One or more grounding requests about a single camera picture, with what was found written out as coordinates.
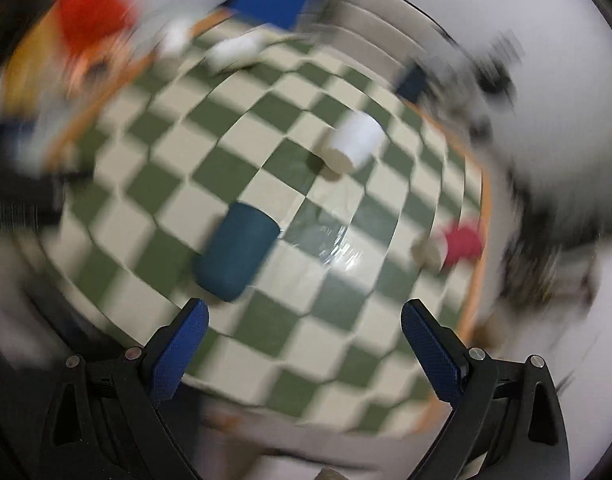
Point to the white object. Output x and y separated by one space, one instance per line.
233 51

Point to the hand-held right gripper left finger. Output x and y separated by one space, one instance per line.
178 352

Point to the white cup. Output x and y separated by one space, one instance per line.
356 141

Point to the checkered tablecloth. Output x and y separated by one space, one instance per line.
286 200

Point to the red cloth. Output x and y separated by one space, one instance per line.
93 15

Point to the red cup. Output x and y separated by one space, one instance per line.
460 245

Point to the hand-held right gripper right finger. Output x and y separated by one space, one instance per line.
433 350

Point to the dark blue box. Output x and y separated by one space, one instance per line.
410 84

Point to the dark blue cup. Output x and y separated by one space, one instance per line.
236 252

